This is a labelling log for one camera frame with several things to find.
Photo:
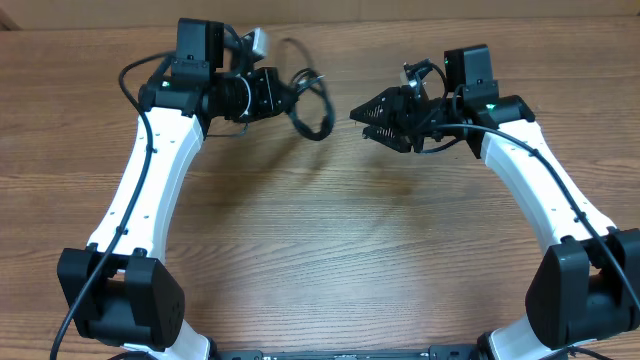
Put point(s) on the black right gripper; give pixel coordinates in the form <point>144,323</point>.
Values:
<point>406,118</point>

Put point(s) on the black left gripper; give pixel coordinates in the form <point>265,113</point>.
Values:
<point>270,93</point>

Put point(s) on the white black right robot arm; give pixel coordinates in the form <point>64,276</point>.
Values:
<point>586,287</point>

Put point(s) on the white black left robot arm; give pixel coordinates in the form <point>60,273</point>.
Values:
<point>117,287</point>

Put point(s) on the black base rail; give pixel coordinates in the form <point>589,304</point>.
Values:
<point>350,354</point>

